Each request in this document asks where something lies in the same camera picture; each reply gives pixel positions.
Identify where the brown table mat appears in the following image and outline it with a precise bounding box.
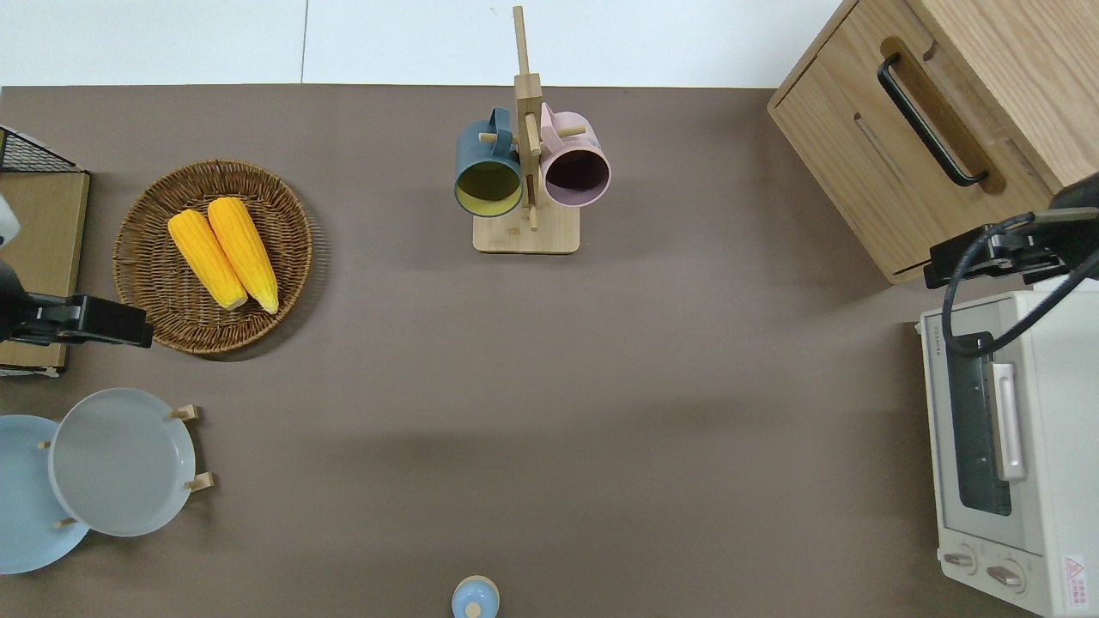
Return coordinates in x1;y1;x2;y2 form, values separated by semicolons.
0;84;1099;618

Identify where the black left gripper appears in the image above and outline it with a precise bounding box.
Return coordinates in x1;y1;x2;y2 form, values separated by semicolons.
24;292;155;349

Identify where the pink mug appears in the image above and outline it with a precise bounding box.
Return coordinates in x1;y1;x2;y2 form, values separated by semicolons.
539;103;612;209

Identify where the silver oven door handle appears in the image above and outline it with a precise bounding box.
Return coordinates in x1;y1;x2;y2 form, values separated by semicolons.
989;362;1028;482

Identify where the wooden cabinet box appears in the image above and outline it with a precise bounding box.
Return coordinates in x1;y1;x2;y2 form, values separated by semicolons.
767;0;1099;286

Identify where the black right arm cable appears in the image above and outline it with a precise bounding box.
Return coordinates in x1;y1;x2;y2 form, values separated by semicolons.
942;215;1099;357

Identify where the round wicker basket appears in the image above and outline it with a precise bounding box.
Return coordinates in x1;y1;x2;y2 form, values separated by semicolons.
113;160;314;355

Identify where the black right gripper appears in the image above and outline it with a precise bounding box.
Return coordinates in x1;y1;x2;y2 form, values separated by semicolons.
923;227;1074;290

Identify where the wire basket wooden shelf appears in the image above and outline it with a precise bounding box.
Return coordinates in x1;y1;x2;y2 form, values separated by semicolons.
0;126;91;379

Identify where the wooden plate rack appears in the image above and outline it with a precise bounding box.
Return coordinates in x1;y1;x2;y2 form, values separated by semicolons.
38;405;214;530

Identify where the grey plate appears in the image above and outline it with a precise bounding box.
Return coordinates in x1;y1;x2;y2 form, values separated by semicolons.
48;388;197;538

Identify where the wooden mug rack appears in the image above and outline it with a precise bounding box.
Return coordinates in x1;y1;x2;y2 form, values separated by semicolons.
473;7;580;254

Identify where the light blue plate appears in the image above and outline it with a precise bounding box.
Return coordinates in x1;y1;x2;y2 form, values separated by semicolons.
0;415;91;575

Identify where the dark blue mug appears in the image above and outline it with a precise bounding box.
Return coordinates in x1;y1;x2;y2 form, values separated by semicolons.
454;107;525;218

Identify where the yellow corn cob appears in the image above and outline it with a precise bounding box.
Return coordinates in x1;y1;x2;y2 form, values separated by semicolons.
208;197;280;315
167;209;249;311

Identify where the white toaster oven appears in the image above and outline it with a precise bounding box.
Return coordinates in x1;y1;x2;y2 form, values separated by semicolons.
917;279;1099;618

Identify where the black cabinet handle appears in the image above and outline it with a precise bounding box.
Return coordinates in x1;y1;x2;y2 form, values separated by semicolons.
877;53;990;188

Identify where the blue dome bell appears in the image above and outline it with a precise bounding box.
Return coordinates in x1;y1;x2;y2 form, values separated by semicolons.
452;575;501;618

